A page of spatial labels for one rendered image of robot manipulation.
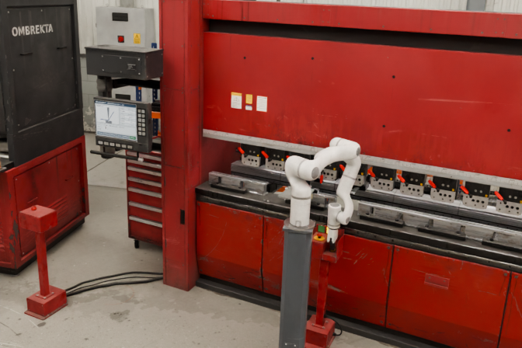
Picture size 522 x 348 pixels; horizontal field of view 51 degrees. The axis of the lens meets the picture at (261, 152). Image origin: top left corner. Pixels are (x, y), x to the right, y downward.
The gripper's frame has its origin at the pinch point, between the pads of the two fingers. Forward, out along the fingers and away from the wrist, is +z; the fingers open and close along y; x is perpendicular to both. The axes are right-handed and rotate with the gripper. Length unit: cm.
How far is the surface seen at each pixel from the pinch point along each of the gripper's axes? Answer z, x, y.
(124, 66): -111, -152, 11
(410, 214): -20, 44, -31
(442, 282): 17, 71, -14
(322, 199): -17.6, -18.5, -32.2
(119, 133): -63, -157, 17
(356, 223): -11.2, 10.9, -18.7
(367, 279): 28.6, 21.7, -15.2
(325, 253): 3.1, -3.4, 5.2
